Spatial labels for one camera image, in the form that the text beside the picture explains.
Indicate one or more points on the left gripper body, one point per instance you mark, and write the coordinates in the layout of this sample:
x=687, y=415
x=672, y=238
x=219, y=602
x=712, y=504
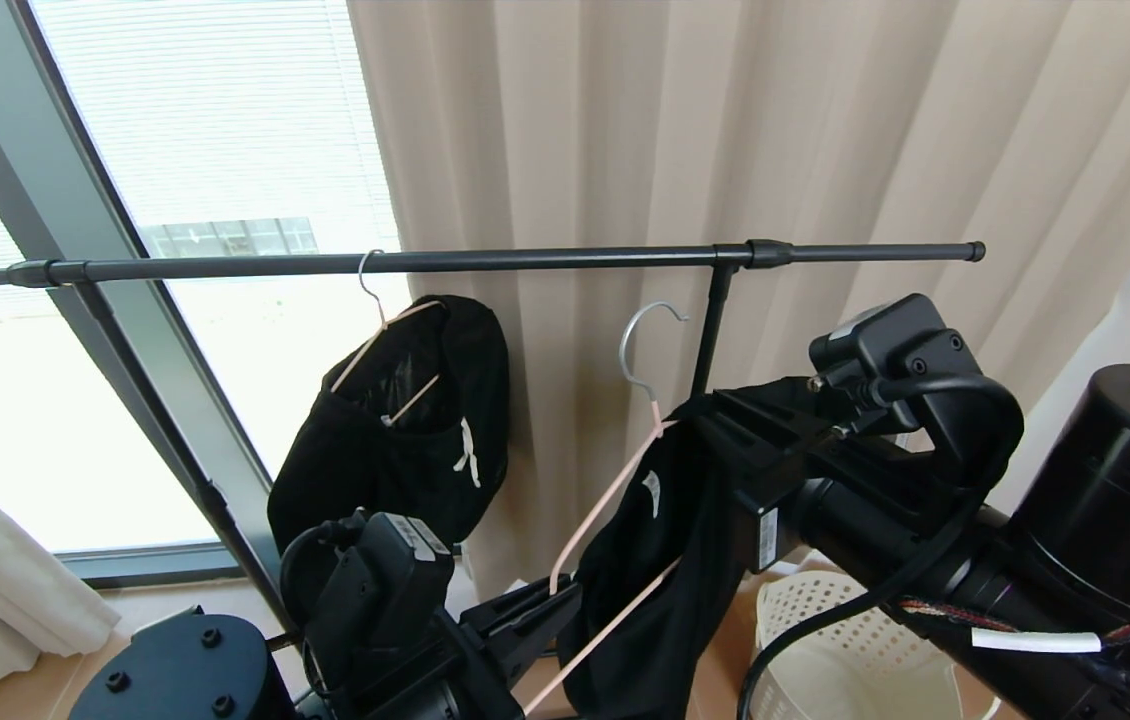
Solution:
x=445, y=690

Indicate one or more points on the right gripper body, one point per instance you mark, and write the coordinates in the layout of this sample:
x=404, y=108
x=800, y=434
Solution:
x=865, y=520

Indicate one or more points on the heap of clothes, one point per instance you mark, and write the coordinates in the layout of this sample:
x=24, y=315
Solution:
x=645, y=600

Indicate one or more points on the black garment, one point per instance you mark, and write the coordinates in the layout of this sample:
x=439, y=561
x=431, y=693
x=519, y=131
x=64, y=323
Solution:
x=375, y=480

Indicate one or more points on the pink clothes hanger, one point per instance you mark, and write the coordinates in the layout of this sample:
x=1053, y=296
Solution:
x=362, y=272
x=608, y=503

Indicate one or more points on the white laundry basket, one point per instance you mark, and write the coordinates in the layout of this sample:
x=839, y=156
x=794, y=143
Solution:
x=825, y=660

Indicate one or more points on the black clothes rack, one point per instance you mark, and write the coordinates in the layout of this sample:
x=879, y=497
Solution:
x=525, y=258

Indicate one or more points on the beige curtain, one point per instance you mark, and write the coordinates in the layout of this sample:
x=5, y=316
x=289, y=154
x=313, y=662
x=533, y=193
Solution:
x=725, y=120

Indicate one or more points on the window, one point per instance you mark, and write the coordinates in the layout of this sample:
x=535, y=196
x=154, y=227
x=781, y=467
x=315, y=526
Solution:
x=225, y=120

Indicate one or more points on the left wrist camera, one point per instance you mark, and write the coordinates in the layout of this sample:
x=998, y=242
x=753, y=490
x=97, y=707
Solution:
x=395, y=580

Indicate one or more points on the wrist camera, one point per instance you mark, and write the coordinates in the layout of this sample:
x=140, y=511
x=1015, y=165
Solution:
x=905, y=350
x=395, y=580

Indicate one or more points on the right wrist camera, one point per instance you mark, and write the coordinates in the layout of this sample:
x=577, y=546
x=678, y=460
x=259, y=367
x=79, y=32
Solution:
x=905, y=350

